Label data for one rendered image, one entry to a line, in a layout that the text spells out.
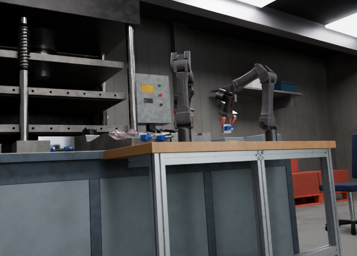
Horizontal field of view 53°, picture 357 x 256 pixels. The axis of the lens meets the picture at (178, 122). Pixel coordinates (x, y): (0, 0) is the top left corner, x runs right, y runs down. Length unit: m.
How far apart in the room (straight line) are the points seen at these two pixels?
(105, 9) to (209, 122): 3.78
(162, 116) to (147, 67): 2.80
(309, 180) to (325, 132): 2.77
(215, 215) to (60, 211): 0.84
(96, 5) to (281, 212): 1.90
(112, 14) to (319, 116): 6.58
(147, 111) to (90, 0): 0.92
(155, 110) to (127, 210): 1.27
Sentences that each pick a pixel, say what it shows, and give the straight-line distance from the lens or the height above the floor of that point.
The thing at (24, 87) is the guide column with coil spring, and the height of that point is 1.28.
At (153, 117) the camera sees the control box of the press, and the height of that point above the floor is 1.11.
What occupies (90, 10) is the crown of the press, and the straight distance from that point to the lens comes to 2.75.
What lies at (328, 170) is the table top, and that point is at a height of 0.64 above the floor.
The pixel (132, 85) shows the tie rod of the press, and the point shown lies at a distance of 2.71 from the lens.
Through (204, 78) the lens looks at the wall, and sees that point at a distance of 6.29.
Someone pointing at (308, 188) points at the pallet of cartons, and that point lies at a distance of 6.16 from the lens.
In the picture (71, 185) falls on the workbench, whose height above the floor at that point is 0.65.
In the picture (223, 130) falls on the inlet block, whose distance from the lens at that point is 2.28.
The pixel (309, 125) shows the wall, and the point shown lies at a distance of 8.31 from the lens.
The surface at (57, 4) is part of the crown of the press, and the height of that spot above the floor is 1.86.
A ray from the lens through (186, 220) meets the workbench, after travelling 1.96.
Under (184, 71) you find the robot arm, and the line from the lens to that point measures 1.70.
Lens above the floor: 0.69
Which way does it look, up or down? 7 degrees up
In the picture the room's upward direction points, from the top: 3 degrees counter-clockwise
